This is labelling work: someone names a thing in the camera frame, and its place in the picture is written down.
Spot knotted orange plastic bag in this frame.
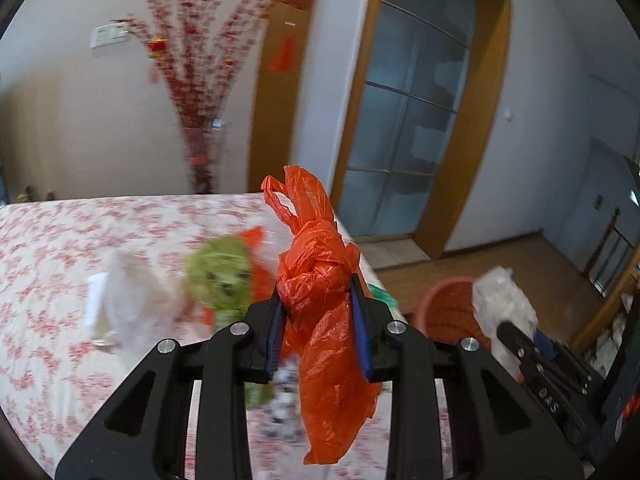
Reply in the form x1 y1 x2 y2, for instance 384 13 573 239
262 165 383 466

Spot red hanging door ornament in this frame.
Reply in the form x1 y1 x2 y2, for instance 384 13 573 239
269 35 297 74

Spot glass floor vase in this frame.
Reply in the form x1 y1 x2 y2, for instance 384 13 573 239
180 127 226 195

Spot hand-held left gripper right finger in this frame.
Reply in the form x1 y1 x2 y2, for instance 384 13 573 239
347 272 586 480

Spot wooden door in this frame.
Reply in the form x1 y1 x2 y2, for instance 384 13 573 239
247 0 327 196

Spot dark wooden chair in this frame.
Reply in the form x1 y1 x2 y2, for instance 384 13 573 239
582 207 640 301

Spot wooden door frame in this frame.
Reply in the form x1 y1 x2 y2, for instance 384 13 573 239
330 0 514 261

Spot red blossom branches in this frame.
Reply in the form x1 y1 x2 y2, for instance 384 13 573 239
127 0 281 131

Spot frosted glass door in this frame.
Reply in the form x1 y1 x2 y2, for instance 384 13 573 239
345 0 477 239

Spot red floral tablecloth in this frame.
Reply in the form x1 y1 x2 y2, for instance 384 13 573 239
0 192 451 480

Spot red plastic basket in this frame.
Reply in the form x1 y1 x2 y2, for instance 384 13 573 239
415 276 493 356

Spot black white printed wrapper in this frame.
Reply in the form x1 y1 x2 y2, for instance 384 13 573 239
270 355 306 443

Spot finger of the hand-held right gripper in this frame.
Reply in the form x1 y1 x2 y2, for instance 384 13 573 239
496 321 593 396
519 360 608 463

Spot grey blue door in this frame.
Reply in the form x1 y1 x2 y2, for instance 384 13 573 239
570 137 640 273

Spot clear plastic wrap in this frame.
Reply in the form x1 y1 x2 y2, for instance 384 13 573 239
89 250 193 361
472 266 540 378

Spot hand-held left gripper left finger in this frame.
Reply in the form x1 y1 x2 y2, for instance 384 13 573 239
54 287 287 480

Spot green crumpled plastic bag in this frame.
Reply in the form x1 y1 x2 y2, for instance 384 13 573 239
184 237 257 326

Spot wooden side furniture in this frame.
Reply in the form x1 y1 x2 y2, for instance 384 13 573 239
570 260 640 356

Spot white light switch panel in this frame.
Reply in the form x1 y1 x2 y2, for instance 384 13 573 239
90 24 129 50

